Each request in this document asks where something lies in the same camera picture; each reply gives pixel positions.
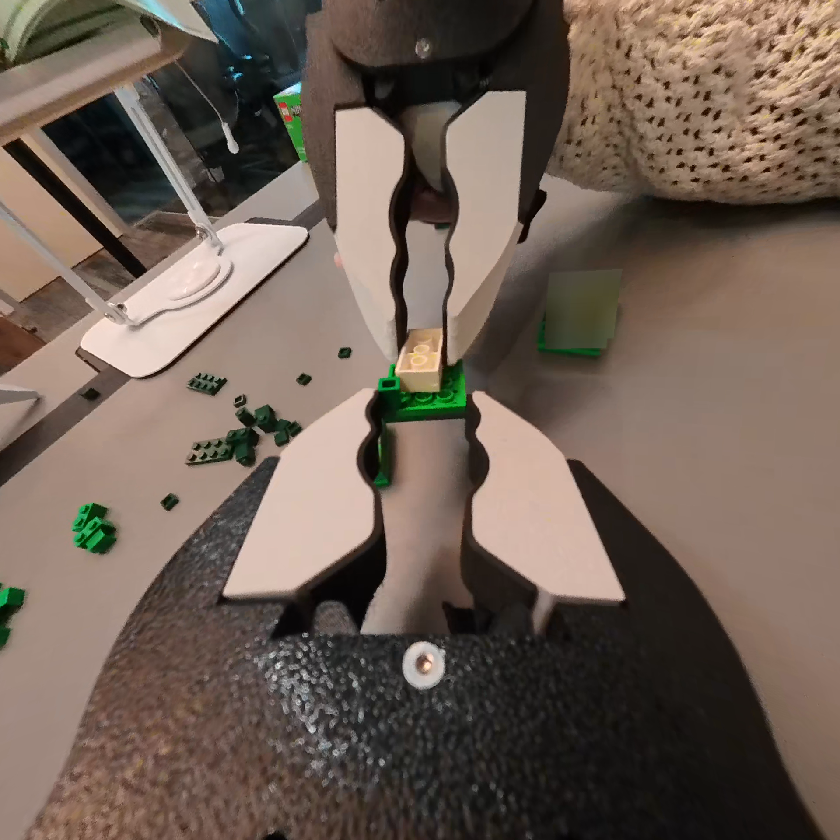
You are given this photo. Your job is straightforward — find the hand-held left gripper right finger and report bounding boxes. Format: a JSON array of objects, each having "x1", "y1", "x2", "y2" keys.
[{"x1": 461, "y1": 390, "x2": 626, "y2": 636}]

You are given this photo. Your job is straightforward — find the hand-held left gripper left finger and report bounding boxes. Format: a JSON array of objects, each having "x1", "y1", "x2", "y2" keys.
[{"x1": 222, "y1": 390, "x2": 387, "y2": 618}]

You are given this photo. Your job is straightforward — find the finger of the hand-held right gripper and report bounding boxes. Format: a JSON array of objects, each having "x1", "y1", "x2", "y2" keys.
[
  {"x1": 445, "y1": 89, "x2": 529, "y2": 365},
  {"x1": 335, "y1": 105, "x2": 412, "y2": 358}
]

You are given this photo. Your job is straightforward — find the green lego creeper head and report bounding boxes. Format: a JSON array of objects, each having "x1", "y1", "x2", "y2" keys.
[{"x1": 537, "y1": 314, "x2": 603, "y2": 360}]

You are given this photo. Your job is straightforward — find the scattered dark green lego pieces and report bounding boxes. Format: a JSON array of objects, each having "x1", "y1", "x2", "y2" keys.
[{"x1": 79, "y1": 346, "x2": 355, "y2": 513}]

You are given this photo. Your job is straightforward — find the green lego box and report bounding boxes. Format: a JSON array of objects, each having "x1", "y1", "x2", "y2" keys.
[{"x1": 272, "y1": 88, "x2": 309, "y2": 163}]

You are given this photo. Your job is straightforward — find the scattered bright green lego pieces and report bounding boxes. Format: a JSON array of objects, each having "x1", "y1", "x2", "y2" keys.
[{"x1": 0, "y1": 502, "x2": 119, "y2": 651}]

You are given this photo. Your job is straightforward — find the open lego instruction booklet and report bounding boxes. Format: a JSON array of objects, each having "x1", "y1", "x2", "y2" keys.
[{"x1": 0, "y1": 0, "x2": 219, "y2": 70}]

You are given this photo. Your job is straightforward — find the person's right hand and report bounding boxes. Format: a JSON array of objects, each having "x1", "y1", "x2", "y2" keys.
[{"x1": 413, "y1": 180, "x2": 460, "y2": 224}]

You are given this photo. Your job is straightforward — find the book stand with white base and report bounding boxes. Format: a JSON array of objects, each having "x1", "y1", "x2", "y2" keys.
[{"x1": 0, "y1": 20, "x2": 309, "y2": 379}]

